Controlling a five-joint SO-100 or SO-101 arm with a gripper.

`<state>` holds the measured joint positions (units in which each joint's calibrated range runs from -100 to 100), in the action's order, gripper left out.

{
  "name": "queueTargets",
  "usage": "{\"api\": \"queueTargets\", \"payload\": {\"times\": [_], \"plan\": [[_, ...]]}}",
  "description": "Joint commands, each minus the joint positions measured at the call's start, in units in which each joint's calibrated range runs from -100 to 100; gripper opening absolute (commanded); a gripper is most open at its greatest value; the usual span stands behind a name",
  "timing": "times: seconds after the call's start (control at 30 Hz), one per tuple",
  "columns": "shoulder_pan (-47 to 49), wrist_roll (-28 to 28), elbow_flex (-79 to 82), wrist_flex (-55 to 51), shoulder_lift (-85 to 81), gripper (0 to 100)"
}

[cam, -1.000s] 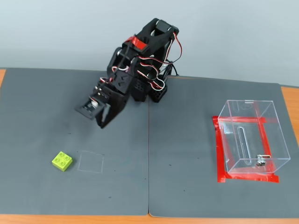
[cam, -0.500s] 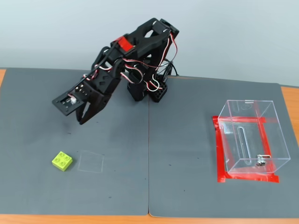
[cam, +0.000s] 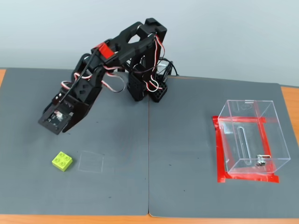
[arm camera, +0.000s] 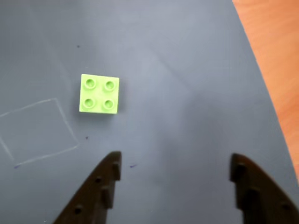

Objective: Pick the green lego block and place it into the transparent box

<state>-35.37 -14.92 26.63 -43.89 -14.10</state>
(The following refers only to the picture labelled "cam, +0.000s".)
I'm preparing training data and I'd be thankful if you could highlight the green lego block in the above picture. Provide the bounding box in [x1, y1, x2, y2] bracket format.
[51, 151, 73, 173]

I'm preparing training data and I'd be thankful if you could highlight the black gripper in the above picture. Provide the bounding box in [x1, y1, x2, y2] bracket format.
[51, 80, 101, 133]

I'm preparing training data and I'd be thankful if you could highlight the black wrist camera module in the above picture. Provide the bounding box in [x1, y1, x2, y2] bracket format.
[38, 102, 73, 136]

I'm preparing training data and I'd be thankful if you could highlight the transparent acrylic box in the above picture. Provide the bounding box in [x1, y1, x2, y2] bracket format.
[217, 99, 291, 175]

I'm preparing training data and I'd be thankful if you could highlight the red tape on arm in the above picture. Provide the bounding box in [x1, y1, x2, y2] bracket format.
[93, 42, 115, 61]

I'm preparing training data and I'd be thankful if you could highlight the grey rubber mat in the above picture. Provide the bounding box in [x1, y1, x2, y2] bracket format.
[148, 75, 299, 219]
[0, 67, 150, 217]

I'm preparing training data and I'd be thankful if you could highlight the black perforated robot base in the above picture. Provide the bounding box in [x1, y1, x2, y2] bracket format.
[127, 70, 169, 104]

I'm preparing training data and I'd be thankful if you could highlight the red white black servo wire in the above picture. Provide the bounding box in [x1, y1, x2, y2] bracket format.
[61, 65, 127, 94]
[144, 33, 166, 93]

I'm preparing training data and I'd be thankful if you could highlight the red floor tape strip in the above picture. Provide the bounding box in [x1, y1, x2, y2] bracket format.
[212, 116, 229, 184]
[217, 171, 280, 184]
[212, 115, 280, 125]
[256, 102, 278, 175]

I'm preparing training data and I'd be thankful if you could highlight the small metal latch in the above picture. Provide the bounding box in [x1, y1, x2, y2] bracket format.
[256, 154, 271, 167]

